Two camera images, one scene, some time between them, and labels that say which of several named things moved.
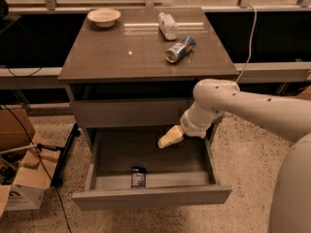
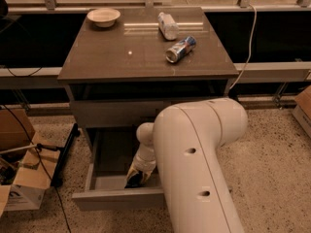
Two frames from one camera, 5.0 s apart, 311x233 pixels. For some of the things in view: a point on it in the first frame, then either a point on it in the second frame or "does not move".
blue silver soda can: (184, 47) does not move
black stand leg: (57, 180) does not move
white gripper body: (191, 125) → (144, 165)
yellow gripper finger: (174, 135) → (133, 171)
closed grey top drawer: (137, 113) does not move
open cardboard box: (27, 162) does not move
